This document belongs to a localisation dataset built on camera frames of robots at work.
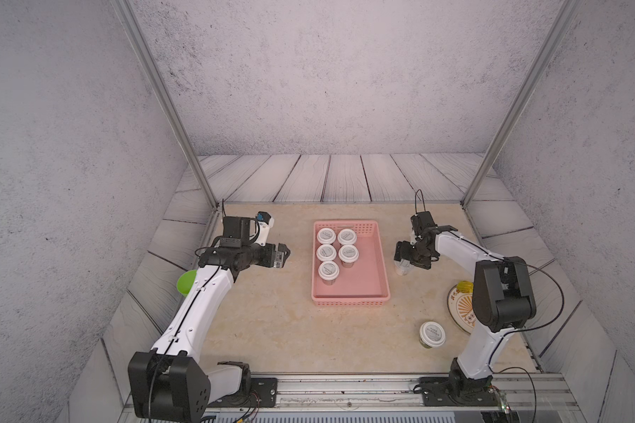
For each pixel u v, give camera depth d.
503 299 0.49
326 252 0.96
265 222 0.71
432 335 0.77
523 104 0.88
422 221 0.78
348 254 0.96
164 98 0.87
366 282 0.96
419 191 1.19
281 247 0.72
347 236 1.01
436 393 0.73
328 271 0.91
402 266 0.94
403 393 0.74
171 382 0.39
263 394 0.73
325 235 1.02
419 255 0.82
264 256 0.70
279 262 0.72
